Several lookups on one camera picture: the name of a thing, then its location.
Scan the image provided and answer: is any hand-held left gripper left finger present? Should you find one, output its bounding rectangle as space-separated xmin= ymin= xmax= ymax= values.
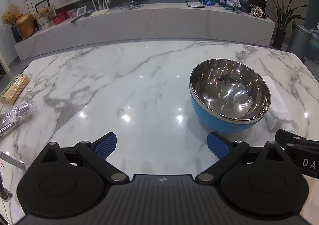
xmin=37 ymin=132 xmax=130 ymax=185

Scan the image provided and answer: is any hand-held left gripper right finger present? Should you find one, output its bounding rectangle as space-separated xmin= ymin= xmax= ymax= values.
xmin=195 ymin=132 xmax=287 ymax=185

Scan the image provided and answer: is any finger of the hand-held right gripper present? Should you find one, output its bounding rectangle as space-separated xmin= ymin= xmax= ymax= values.
xmin=275 ymin=129 xmax=319 ymax=149

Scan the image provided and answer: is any white paper towel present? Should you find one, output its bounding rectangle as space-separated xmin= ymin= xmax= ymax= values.
xmin=262 ymin=75 xmax=292 ymax=131

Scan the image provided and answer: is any blue stainless steel bowl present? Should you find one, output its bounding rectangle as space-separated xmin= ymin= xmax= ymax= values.
xmin=189 ymin=59 xmax=272 ymax=134

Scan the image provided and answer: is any plastic-wrapped metal utensil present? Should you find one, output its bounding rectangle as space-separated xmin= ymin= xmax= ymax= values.
xmin=0 ymin=102 xmax=37 ymax=141

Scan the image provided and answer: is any black plant pot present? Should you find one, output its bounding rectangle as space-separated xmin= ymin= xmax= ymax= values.
xmin=272 ymin=30 xmax=286 ymax=50

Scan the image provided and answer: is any grey trash bin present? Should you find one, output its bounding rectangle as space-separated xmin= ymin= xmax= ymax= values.
xmin=287 ymin=21 xmax=312 ymax=61

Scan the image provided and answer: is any green potted plant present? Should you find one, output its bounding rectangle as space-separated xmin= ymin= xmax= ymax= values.
xmin=265 ymin=0 xmax=309 ymax=34

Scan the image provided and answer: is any marble television console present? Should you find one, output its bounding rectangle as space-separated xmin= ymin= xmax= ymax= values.
xmin=14 ymin=0 xmax=276 ymax=61

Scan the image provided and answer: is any red box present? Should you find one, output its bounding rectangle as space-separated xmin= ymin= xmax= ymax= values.
xmin=53 ymin=13 xmax=66 ymax=25

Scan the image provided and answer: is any white router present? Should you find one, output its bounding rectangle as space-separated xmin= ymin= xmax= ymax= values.
xmin=89 ymin=0 xmax=111 ymax=17

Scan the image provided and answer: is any small photo stand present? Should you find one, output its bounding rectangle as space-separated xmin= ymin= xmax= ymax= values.
xmin=225 ymin=0 xmax=241 ymax=12

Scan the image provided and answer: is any teddy bear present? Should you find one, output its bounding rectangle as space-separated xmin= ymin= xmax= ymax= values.
xmin=37 ymin=7 xmax=54 ymax=30

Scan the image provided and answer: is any dark blue vase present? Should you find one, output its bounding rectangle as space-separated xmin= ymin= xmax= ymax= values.
xmin=11 ymin=25 xmax=23 ymax=43

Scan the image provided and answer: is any gold vase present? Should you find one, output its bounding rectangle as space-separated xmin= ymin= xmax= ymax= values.
xmin=15 ymin=14 xmax=34 ymax=39

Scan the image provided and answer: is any dried flower bunch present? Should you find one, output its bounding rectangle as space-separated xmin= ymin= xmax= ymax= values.
xmin=1 ymin=4 xmax=21 ymax=26

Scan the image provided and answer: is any tangle of black cables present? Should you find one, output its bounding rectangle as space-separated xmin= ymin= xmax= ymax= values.
xmin=117 ymin=0 xmax=145 ymax=11

